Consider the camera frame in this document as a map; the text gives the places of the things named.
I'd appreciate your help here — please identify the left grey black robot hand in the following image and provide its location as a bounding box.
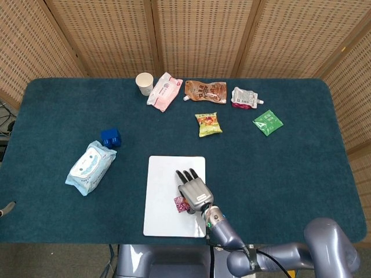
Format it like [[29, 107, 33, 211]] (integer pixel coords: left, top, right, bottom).
[[0, 201, 17, 217]]

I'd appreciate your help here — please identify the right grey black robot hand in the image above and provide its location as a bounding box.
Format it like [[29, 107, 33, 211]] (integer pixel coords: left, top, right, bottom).
[[175, 167, 214, 215]]

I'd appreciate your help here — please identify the white rectangular board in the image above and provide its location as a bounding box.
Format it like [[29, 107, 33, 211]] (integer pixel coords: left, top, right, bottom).
[[143, 155, 207, 239]]

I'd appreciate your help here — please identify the yellow-green snack bag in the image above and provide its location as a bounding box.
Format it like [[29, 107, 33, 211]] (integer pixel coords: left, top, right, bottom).
[[194, 112, 223, 138]]

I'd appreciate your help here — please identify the grey-blue robot torso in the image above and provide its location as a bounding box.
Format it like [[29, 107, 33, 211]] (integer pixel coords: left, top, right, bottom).
[[115, 244, 232, 278]]

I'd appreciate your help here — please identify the dark teal felt table cover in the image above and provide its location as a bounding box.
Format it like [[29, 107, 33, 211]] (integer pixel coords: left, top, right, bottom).
[[0, 77, 368, 246]]

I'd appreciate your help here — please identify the light blue wet wipes pack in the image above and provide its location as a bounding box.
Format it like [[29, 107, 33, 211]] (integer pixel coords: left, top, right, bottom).
[[64, 140, 118, 197]]

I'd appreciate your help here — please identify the green sachet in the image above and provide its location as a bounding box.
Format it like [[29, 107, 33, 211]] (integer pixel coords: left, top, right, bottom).
[[252, 109, 284, 137]]

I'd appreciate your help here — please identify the brown spout pouch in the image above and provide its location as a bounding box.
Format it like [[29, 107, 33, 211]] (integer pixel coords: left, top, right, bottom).
[[183, 80, 228, 104]]

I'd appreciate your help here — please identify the dark blue toy block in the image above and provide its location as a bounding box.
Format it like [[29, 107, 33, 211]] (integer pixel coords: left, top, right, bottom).
[[100, 127, 122, 149]]

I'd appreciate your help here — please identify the pink white wet wipes pack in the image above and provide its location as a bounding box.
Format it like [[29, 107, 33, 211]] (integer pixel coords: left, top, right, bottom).
[[146, 72, 184, 113]]

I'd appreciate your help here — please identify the silver magenta spout pouch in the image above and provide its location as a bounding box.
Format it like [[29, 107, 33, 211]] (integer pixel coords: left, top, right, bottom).
[[231, 86, 265, 110]]

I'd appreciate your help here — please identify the white paper cup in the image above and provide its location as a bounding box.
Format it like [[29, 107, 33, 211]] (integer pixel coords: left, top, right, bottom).
[[135, 72, 154, 97]]

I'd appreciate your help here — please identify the woven rattan folding screen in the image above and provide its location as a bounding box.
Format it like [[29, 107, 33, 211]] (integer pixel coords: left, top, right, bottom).
[[0, 0, 371, 186]]

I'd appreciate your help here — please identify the black cables bundle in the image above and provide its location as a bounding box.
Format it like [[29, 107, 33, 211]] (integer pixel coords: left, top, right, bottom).
[[0, 101, 17, 137]]

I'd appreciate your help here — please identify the blue cable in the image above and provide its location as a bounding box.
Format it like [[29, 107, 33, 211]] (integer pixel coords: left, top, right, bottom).
[[100, 244, 117, 278]]

